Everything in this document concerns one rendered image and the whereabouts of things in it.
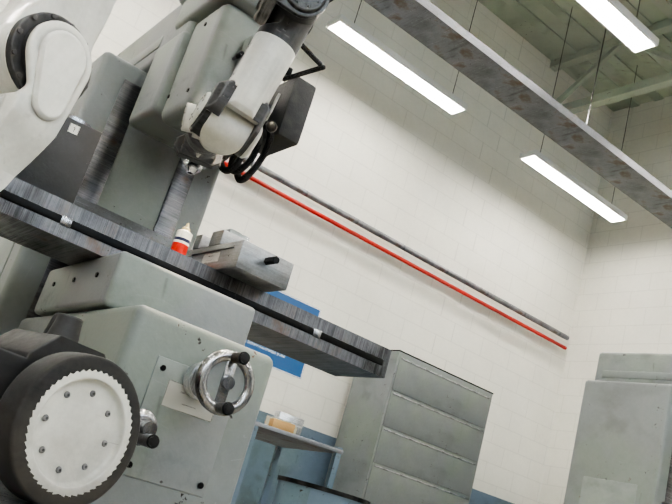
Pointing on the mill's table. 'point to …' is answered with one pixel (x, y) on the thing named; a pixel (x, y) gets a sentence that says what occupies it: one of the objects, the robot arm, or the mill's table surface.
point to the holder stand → (64, 160)
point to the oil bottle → (182, 240)
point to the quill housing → (208, 59)
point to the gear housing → (196, 10)
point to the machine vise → (243, 263)
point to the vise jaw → (223, 237)
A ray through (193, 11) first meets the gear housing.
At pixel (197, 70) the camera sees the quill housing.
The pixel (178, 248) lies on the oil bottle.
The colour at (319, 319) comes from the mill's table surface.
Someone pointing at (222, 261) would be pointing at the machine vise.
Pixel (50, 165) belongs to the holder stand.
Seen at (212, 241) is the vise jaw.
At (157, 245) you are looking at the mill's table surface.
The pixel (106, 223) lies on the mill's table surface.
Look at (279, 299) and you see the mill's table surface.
